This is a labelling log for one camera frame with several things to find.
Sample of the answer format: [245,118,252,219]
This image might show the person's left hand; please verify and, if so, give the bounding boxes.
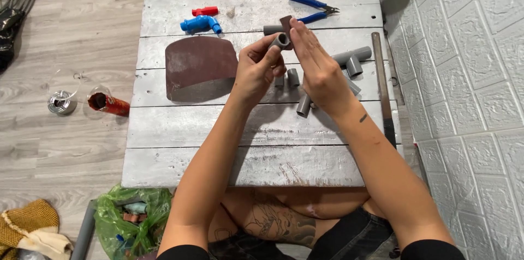
[231,33,287,107]

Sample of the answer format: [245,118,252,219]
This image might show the person's right hand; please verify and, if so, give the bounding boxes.
[288,17,359,120]

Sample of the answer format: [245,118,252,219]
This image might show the grey pipe elbow fitting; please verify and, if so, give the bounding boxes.
[268,32,291,51]

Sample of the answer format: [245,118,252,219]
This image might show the small brown sandpaper piece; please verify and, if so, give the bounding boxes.
[279,15,294,50]

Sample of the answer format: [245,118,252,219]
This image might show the long grey pipe piece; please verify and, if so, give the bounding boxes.
[263,24,287,36]

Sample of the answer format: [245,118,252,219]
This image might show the grey pipe tee fitting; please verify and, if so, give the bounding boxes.
[331,46,373,79]

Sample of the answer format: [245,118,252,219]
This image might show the medium grey pipe piece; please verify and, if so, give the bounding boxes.
[345,77,362,97]
[296,93,313,118]

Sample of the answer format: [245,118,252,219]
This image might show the metal hand saw blade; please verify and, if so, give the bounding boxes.
[371,32,397,149]

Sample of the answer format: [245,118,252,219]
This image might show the blue plastic tap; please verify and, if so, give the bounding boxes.
[180,14,223,36]

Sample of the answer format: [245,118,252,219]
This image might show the large brown sandpaper sheet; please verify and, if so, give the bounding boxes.
[165,36,239,103]

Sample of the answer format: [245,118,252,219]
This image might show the white wooden table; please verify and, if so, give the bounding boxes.
[121,0,405,189]

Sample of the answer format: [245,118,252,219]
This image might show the person's tattooed legs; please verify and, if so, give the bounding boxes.
[208,186,386,250]

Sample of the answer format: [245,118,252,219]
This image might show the black denim shorts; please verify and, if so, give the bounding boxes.
[208,206,401,260]

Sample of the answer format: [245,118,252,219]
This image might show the red glue can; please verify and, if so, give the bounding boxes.
[87,91,131,117]

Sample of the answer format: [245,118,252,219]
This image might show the black shirt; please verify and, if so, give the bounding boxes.
[157,239,466,260]

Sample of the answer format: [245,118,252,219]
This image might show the green plastic bag of fittings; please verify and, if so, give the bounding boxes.
[93,184,173,260]

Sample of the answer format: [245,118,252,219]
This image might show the grey pipe with long body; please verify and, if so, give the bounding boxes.
[70,200,97,260]

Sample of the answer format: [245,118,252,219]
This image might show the black plastic bag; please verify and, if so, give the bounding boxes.
[0,8,26,73]

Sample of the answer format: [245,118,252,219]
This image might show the yellow and cream cloth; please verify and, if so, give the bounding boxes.
[0,199,74,260]

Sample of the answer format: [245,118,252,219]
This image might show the blue handled pliers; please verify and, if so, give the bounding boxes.
[288,0,340,25]

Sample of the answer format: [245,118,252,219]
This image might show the red tap handle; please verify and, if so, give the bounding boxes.
[192,6,219,17]

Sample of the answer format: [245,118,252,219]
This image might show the silver wire spool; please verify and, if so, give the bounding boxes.
[47,90,79,116]

